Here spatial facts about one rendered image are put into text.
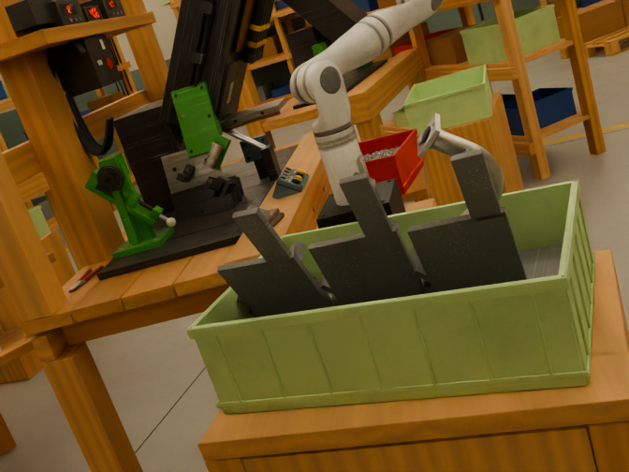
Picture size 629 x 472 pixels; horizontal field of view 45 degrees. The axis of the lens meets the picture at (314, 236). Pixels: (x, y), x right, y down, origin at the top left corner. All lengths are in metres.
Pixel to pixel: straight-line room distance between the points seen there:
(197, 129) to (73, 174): 0.40
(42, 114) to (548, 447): 1.65
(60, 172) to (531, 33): 3.26
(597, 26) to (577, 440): 7.79
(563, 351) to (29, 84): 1.65
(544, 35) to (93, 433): 3.66
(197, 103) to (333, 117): 0.77
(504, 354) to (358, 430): 0.25
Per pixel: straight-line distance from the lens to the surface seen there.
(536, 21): 4.89
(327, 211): 1.78
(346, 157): 1.74
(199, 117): 2.39
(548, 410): 1.12
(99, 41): 2.48
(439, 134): 1.11
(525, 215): 1.47
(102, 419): 2.12
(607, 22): 8.87
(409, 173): 2.34
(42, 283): 2.00
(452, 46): 5.26
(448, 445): 1.17
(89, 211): 2.31
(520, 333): 1.12
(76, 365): 2.06
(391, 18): 1.89
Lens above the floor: 1.39
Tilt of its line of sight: 16 degrees down
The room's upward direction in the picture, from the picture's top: 18 degrees counter-clockwise
